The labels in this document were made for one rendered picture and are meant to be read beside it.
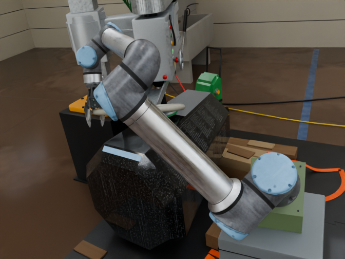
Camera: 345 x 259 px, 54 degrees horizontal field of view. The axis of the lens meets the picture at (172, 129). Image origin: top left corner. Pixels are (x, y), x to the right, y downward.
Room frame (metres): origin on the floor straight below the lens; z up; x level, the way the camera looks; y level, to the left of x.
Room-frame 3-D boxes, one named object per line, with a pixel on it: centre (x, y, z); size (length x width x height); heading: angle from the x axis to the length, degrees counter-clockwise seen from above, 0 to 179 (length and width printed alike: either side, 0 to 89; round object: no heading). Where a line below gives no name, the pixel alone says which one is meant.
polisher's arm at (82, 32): (2.93, 0.39, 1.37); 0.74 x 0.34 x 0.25; 92
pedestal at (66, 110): (2.92, 0.59, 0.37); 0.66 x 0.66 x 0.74; 58
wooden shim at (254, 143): (2.84, -0.85, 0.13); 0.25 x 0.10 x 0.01; 57
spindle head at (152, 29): (2.37, 0.04, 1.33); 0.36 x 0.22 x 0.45; 170
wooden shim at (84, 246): (1.84, 0.71, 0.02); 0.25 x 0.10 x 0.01; 54
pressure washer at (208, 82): (3.78, -0.48, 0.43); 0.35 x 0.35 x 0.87; 43
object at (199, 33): (5.70, -0.39, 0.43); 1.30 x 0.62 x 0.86; 154
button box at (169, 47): (2.21, -0.05, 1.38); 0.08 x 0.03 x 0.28; 170
